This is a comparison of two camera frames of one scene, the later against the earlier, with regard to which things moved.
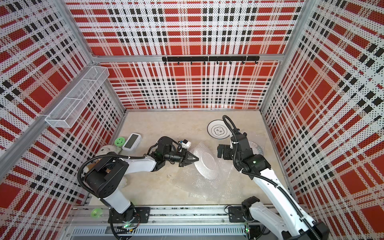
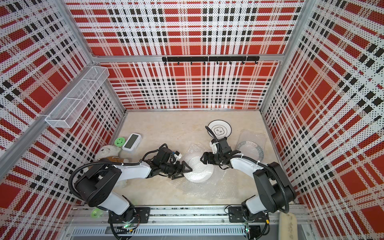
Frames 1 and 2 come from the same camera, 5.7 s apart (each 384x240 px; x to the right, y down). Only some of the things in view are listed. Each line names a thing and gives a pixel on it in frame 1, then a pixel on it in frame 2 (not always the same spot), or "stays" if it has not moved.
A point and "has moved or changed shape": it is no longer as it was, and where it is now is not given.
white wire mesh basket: (65, 113) stays
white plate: (217, 129) stays
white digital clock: (132, 142) stays
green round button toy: (119, 141) stays
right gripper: (227, 149) to (205, 156)
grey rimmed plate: (207, 165) has moved or changed shape
